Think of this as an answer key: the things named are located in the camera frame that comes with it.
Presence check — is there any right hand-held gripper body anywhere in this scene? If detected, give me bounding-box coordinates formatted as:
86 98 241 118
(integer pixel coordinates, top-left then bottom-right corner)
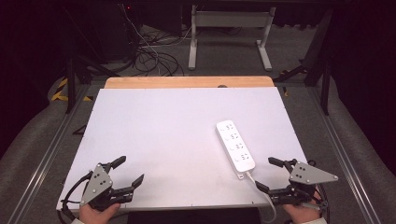
281 158 340 208

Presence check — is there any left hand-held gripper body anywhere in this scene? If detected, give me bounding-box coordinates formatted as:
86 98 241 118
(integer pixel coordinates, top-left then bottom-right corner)
79 161 125 213

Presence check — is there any person's left hand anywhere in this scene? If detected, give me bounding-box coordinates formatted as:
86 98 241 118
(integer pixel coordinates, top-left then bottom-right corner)
78 201 121 224

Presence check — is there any person's right hand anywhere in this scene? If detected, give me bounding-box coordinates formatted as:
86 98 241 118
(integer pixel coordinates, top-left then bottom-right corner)
282 189 323 224

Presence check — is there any white power strip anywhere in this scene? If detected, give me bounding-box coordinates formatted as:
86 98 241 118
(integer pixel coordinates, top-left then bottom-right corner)
216 119 257 181

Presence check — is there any white work board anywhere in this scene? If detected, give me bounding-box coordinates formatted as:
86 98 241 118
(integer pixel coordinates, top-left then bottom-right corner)
55 87 308 212

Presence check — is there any black metal stand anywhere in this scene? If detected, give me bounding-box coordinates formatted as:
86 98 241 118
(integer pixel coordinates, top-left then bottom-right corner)
274 8 333 117
60 6 121 115

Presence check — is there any wooden table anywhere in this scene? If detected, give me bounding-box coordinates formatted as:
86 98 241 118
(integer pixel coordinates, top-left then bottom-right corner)
104 76 276 90

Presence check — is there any white power strip cable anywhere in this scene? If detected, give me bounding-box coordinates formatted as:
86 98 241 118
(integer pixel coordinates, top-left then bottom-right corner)
245 172 278 224

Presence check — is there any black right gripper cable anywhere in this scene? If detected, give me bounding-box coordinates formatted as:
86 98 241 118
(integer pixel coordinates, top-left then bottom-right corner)
306 159 332 220

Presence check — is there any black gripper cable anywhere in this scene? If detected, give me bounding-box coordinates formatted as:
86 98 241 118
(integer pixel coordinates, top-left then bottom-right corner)
306 159 332 220
58 171 94 224

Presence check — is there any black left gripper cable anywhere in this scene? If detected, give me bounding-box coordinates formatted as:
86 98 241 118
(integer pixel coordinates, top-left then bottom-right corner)
58 171 94 224

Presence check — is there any aluminium floor rail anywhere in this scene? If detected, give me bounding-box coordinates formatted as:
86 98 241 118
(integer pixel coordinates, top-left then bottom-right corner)
306 87 383 224
7 84 92 224

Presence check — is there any tangle of black floor cables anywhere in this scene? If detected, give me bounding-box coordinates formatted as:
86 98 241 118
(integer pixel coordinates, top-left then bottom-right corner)
120 24 188 77

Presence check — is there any thin white floor cable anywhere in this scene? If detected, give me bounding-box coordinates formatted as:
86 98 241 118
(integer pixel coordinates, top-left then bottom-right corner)
120 3 163 76

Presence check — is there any white metal desk frame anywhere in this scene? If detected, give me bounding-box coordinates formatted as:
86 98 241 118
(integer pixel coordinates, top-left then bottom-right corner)
187 4 277 72

